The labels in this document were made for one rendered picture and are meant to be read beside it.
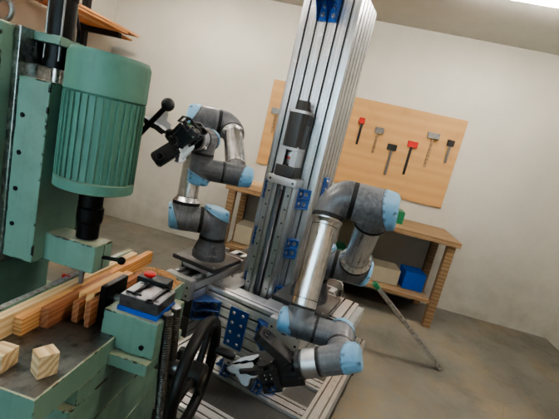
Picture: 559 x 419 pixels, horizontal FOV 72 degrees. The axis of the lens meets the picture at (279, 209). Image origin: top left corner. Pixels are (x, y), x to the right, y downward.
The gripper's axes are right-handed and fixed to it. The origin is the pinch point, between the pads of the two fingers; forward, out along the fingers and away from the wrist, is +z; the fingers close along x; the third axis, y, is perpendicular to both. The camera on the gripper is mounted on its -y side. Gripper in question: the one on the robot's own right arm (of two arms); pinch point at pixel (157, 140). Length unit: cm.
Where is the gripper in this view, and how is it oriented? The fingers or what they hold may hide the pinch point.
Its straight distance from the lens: 107.0
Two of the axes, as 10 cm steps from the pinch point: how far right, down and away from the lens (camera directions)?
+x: 6.3, 7.8, 0.0
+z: -1.8, 1.5, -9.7
